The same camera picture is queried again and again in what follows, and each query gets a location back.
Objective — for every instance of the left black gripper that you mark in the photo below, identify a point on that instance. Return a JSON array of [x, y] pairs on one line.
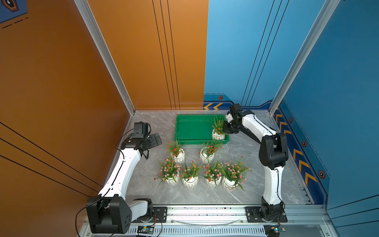
[[154, 142]]

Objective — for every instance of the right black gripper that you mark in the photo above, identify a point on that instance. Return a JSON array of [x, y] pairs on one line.
[[227, 130]]

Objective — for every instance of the orange flower pot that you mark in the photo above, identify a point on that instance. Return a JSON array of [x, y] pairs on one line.
[[218, 132], [189, 175]]

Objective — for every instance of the red flower pot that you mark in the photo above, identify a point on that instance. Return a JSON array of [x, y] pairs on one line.
[[176, 152], [209, 150], [212, 174]]

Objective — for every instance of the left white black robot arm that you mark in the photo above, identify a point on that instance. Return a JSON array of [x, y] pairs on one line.
[[108, 212]]

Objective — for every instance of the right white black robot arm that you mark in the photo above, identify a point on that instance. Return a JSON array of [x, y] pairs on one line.
[[273, 155]]

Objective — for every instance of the green plastic storage tray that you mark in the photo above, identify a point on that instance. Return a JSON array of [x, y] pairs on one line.
[[195, 129]]

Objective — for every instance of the pink flower pot front left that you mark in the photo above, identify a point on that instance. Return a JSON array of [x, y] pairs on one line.
[[169, 172]]

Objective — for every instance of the pink flower pot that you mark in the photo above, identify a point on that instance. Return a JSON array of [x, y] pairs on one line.
[[169, 172], [234, 174]]

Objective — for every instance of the pink flower pot front right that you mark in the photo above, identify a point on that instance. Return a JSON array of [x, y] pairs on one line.
[[234, 174]]

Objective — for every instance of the left green circuit board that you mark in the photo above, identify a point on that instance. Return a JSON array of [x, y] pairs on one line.
[[145, 230]]

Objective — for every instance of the green circuit board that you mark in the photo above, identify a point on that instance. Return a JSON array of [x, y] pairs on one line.
[[274, 231], [145, 230]]

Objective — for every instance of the right green circuit board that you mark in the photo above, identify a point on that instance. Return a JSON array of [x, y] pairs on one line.
[[274, 231]]

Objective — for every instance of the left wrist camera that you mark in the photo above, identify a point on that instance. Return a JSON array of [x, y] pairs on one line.
[[141, 130]]

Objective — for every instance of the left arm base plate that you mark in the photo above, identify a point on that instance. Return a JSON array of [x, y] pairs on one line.
[[159, 212]]

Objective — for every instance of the aluminium front rail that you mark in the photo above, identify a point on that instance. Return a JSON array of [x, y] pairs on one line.
[[226, 214]]

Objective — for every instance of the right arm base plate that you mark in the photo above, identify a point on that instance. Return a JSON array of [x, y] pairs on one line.
[[255, 214]]

